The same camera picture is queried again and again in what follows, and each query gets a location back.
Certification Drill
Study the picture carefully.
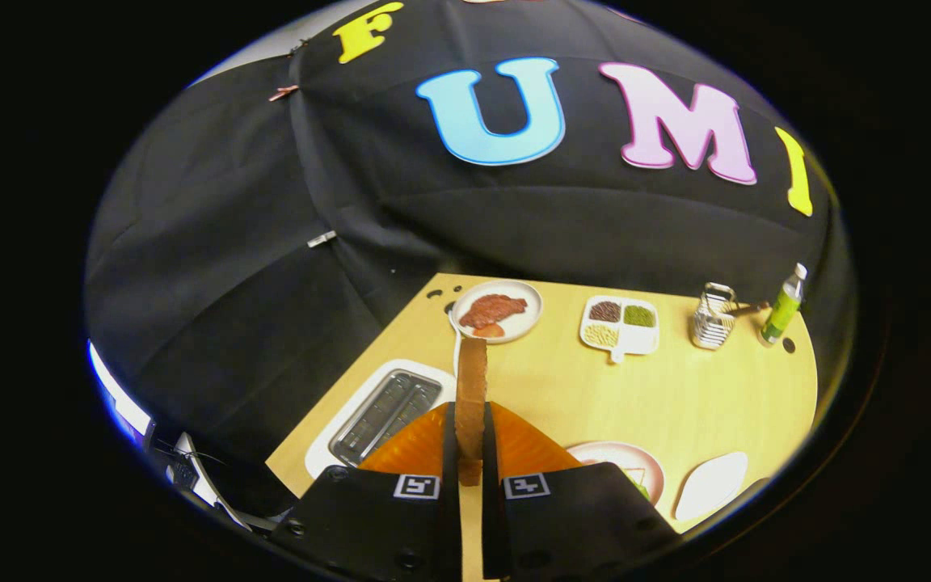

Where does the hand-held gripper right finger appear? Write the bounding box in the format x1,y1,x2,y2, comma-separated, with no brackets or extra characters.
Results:
480,402,680,581

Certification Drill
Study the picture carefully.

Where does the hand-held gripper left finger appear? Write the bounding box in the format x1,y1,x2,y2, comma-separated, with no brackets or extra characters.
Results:
272,402,464,581

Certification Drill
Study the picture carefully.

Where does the toasted bread slice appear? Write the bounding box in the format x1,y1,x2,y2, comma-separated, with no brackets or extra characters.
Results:
454,337,489,487

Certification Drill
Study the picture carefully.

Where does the green lettuce leaf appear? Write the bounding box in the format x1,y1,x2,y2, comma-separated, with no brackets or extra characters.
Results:
587,461,651,502

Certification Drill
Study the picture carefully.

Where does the white toaster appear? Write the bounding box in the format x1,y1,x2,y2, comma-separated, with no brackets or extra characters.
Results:
305,359,458,479

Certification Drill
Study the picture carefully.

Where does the pink round plate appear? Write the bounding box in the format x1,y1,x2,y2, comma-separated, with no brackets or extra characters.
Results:
567,441,666,506

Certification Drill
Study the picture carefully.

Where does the white oval dish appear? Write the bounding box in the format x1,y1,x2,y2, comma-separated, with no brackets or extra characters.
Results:
449,280,544,345

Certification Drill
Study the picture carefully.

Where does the red-brown meat piece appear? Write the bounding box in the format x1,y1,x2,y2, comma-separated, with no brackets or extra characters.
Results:
459,294,529,338

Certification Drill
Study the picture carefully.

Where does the white divided dish with beans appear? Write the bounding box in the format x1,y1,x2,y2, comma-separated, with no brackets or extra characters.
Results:
579,295,660,365

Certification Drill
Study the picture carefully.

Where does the white square plate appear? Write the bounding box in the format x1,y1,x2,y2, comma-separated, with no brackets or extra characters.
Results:
673,451,749,522

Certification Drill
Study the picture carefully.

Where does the black backdrop cloth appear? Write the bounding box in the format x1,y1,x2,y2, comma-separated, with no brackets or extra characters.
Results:
84,0,846,518

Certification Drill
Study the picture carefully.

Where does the metal utensil holder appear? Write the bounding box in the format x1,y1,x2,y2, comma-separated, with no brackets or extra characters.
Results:
691,282,738,351

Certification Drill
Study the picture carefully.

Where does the green-label plastic bottle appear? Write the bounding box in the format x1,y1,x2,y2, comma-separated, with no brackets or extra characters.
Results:
760,263,808,347

